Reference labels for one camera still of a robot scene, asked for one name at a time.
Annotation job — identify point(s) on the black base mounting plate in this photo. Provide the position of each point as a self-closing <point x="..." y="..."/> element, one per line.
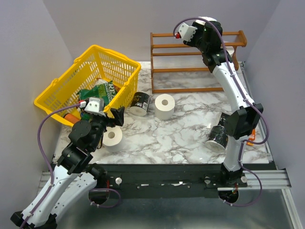
<point x="137" y="181"/>

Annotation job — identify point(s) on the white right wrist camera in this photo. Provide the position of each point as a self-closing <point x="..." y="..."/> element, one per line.
<point x="185" y="32"/>

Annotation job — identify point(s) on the yellow plastic shopping basket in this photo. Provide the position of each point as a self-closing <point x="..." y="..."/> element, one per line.
<point x="94" y="64"/>

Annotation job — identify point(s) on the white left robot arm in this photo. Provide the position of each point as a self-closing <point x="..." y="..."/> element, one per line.
<point x="73" y="173"/>

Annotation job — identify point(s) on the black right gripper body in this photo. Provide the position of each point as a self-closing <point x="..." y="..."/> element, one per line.
<point x="196" y="41"/>

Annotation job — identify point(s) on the orange carrot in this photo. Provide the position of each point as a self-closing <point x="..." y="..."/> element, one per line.
<point x="71" y="118"/>

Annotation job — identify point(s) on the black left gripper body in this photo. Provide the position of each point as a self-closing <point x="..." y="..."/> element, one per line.
<point x="103" y="122"/>

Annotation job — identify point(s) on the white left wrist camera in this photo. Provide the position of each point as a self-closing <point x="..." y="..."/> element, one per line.
<point x="93" y="105"/>

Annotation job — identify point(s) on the orange snack packet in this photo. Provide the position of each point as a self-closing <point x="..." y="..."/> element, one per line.
<point x="251" y="138"/>

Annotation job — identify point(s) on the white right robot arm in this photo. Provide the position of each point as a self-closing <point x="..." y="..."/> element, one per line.
<point x="206" y="35"/>

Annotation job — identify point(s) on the wooden two-tier shelf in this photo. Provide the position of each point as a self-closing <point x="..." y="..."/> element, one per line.
<point x="168" y="58"/>

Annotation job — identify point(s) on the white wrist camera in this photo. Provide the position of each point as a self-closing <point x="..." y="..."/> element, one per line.
<point x="185" y="32"/>
<point x="93" y="105"/>

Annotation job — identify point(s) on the plastic pinkish paper roll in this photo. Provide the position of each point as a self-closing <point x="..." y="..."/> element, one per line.
<point x="206" y="18"/>

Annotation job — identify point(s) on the green snack bag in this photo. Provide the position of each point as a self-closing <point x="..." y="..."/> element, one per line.
<point x="102" y="89"/>

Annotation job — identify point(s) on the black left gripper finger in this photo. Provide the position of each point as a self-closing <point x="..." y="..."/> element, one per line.
<point x="120" y="116"/>
<point x="114" y="112"/>

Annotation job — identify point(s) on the aluminium rail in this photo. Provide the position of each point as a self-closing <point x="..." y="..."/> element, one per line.
<point x="270" y="179"/>

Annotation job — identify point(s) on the black roll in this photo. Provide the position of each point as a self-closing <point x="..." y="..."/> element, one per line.
<point x="217" y="140"/>
<point x="140" y="104"/>
<point x="222" y="120"/>

